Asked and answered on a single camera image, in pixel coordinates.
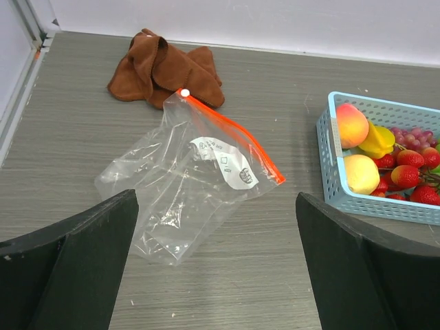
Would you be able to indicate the clear zip top bag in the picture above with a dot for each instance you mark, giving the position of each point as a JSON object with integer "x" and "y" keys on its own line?
{"x": 189, "y": 175}

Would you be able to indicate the purple grape bunch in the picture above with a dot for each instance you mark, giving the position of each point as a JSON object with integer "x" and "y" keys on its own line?
{"x": 415, "y": 139}

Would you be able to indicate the orange pink peach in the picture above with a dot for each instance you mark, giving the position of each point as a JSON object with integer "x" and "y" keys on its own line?
{"x": 353, "y": 127}

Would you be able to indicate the green grape bunch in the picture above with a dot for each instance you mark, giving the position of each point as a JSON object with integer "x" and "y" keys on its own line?
{"x": 436, "y": 169}

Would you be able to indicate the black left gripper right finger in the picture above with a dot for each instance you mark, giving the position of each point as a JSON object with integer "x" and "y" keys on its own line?
{"x": 364, "y": 277}

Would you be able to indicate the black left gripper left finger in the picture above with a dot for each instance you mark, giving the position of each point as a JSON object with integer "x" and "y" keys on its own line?
{"x": 67, "y": 275}

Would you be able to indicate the brown cloth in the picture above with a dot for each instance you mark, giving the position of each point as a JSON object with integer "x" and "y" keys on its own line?
{"x": 152, "y": 70}

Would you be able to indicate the red strawberry bunch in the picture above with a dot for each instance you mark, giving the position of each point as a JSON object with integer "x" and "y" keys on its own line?
{"x": 407, "y": 176}

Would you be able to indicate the aluminium frame post left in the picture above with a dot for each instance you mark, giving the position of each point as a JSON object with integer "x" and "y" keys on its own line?
{"x": 27, "y": 29}

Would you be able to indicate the light blue plastic basket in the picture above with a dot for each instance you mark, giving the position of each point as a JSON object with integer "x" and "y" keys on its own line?
{"x": 383, "y": 113}

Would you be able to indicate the yellow apple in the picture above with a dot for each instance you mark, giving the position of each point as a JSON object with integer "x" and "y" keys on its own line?
{"x": 362, "y": 174}

